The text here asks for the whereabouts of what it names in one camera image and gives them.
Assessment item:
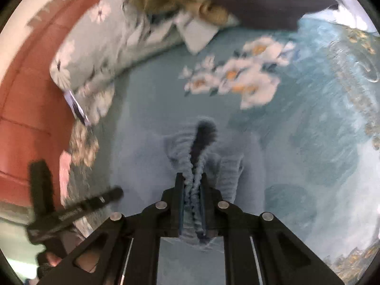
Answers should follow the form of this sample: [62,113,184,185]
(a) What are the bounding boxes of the teal floral blanket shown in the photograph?
[64,16,380,285]

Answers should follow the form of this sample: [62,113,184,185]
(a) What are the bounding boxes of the pink packet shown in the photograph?
[59,151,72,198]

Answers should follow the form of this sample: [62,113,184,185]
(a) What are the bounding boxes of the light blue garment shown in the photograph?
[174,9,222,54]

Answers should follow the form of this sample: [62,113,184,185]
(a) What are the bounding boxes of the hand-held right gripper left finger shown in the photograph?
[37,172,186,285]

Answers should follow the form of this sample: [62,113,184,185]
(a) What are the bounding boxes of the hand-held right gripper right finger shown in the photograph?
[199,173,345,285]

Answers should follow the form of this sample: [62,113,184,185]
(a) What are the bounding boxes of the brown wooden headboard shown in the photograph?
[0,0,111,208]

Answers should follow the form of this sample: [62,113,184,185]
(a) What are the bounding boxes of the smartphone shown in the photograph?
[63,90,91,126]

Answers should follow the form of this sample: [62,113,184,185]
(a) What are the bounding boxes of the pale grey-blue garment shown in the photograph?
[125,3,181,48]

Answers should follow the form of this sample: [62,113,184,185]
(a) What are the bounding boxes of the daisy print quilt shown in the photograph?
[49,0,379,125]

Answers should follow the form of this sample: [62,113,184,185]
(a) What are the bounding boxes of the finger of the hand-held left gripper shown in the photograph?
[55,186,124,223]
[29,160,56,219]

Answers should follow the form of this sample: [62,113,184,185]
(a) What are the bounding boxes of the navy garment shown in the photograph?
[160,0,339,32]

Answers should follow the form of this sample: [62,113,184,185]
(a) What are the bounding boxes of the olive garment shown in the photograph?
[131,0,230,27]

